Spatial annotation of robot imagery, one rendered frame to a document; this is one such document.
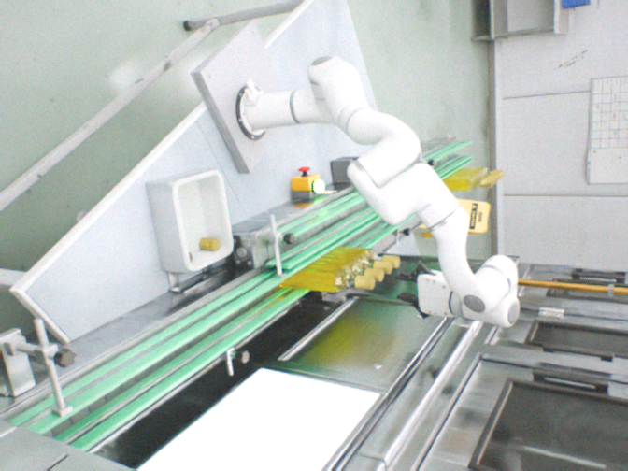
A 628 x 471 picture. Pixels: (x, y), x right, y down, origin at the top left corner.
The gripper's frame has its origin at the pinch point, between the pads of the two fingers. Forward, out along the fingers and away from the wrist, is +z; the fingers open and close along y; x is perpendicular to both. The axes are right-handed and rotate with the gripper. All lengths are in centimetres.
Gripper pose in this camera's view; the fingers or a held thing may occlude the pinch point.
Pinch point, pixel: (405, 286)
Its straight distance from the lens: 140.7
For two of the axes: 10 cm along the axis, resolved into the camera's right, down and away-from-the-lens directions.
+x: -7.0, 2.9, -6.5
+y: -1.2, -9.5, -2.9
